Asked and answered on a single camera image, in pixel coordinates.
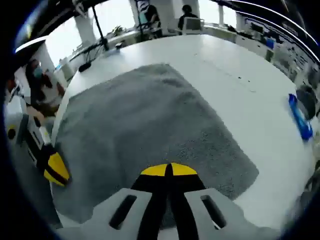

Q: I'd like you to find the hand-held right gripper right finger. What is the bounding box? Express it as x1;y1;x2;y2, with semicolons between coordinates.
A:
167;162;246;240

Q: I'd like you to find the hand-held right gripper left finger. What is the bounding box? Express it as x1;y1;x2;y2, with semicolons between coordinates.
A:
91;162;169;240

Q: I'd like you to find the grey towel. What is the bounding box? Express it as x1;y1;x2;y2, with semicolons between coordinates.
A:
51;63;260;225

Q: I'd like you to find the small black object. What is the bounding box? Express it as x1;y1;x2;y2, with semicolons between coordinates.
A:
78;63;92;74

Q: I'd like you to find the black pole stand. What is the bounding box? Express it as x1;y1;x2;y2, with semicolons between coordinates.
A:
91;6;110;51

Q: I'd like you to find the small green plant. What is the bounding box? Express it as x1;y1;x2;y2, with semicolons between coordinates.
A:
112;24;126;36

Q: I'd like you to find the black tripod stand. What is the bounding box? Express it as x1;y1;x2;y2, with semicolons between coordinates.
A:
134;0;151;42

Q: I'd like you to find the grey tape roll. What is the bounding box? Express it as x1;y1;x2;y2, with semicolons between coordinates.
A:
296;84;317;121

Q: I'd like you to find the white office chair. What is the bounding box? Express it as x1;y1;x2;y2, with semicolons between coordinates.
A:
183;16;204;35

